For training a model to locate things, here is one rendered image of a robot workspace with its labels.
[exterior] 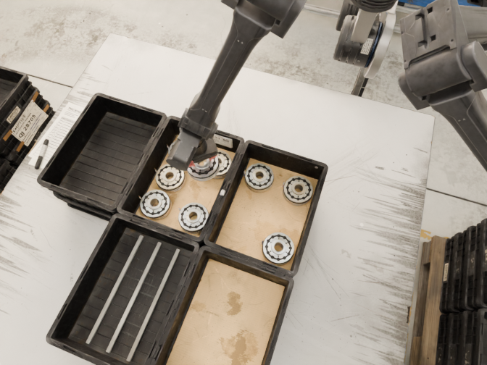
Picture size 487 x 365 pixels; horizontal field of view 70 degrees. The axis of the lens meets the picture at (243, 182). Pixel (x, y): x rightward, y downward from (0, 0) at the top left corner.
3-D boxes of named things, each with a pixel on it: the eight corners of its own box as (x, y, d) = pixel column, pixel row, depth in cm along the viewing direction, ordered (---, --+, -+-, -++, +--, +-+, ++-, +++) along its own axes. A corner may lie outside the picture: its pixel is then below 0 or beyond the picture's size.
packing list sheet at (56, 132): (64, 101, 157) (64, 101, 157) (111, 114, 154) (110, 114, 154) (23, 162, 144) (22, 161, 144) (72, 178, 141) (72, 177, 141)
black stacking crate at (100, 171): (107, 111, 142) (96, 93, 131) (173, 132, 137) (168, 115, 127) (52, 195, 126) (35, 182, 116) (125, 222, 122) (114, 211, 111)
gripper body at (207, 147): (218, 153, 98) (216, 140, 91) (184, 166, 97) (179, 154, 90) (210, 134, 101) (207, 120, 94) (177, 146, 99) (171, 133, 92)
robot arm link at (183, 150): (220, 122, 83) (187, 104, 81) (201, 163, 79) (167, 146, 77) (208, 138, 94) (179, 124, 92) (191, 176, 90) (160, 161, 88)
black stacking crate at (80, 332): (126, 224, 122) (115, 213, 111) (204, 253, 117) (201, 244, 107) (64, 341, 106) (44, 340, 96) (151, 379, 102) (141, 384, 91)
